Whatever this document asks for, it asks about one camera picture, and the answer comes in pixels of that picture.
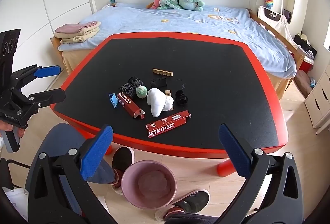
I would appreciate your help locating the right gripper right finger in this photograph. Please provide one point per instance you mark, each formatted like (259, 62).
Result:
(283, 201)

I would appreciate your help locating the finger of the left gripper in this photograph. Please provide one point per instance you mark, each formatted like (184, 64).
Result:
(34, 102)
(43, 72)

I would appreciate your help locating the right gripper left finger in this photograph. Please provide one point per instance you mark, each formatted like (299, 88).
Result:
(47, 201)

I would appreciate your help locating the blue binder clip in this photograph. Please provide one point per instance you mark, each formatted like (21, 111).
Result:
(113, 99)

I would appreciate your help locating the black patterned sock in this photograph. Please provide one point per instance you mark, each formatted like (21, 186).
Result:
(129, 88)

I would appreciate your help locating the red box end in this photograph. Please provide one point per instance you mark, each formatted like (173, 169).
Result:
(130, 107)

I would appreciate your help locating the green white sock ball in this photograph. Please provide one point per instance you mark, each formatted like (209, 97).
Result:
(141, 91)

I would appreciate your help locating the white tissue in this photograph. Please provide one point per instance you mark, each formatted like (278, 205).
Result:
(159, 102)

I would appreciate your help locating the red box lettered BOX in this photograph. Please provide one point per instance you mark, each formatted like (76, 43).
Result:
(168, 123)

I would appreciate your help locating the black small box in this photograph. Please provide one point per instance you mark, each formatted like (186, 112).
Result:
(159, 83)

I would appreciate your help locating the long wooden notched block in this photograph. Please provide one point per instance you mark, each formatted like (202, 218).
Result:
(162, 72)

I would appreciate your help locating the black fuzzy scrunchie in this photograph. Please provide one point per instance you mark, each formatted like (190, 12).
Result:
(180, 98)

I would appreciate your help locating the wooden clothespin piece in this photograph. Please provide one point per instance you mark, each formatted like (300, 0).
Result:
(168, 93)

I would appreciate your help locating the person left hand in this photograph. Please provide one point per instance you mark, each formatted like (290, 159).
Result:
(7, 127)

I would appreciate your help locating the person blue trouser leg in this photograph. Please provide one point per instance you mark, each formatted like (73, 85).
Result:
(58, 142)

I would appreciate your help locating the folded pink beige blankets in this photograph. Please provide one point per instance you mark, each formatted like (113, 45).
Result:
(77, 33)

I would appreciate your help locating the left black slipper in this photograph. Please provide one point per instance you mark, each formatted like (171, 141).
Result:
(123, 158)

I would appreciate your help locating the black slipper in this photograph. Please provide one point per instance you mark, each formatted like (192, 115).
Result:
(123, 158)
(193, 202)

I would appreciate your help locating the right black slipper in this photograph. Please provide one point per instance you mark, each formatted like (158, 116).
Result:
(193, 202)

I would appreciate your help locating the white drawer cabinet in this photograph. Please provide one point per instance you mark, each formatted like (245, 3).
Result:
(318, 103)

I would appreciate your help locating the bed with blue sheet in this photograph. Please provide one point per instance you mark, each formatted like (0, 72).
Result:
(280, 59)

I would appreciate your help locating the red black table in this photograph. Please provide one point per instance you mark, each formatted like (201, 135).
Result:
(223, 80)

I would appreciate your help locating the white tote bag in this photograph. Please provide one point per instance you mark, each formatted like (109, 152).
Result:
(276, 20)

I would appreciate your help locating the rainbow bag hanging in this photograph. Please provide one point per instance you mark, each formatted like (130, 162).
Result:
(269, 3)

